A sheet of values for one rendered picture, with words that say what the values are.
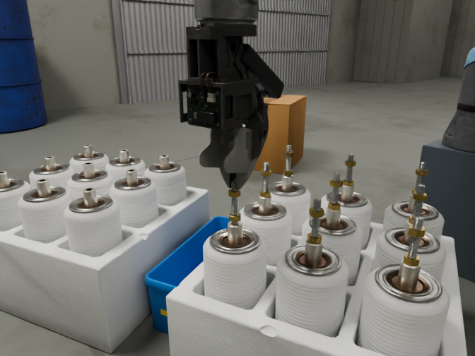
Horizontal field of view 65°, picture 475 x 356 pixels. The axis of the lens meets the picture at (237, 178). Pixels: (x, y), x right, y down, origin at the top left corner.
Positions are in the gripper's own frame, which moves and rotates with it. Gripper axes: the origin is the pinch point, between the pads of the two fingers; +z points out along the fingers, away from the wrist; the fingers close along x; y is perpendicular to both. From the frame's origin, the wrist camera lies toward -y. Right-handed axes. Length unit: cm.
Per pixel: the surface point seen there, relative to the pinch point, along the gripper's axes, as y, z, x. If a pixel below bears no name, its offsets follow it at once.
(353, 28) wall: -540, -39, -201
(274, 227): -8.0, 10.7, 1.5
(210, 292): 5.2, 16.8, -1.0
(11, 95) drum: -61, 12, -224
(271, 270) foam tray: -5.4, 16.9, 2.8
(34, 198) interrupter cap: 11.4, 9.6, -39.7
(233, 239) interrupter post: 1.7, 9.0, 0.6
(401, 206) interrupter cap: -27.3, 9.6, 16.2
